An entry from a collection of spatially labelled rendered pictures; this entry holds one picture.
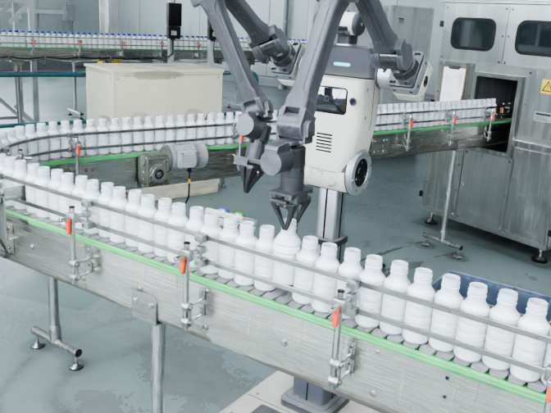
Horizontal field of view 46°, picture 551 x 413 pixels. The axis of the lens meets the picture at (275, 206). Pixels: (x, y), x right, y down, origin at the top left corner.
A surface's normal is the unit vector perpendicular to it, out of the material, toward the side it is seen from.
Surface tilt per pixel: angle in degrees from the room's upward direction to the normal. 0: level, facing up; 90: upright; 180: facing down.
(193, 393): 0
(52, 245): 90
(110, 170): 90
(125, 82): 90
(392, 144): 90
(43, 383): 0
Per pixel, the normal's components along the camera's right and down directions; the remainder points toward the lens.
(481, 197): -0.79, 0.14
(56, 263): -0.57, 0.20
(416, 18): 0.61, 0.25
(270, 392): 0.05, -0.96
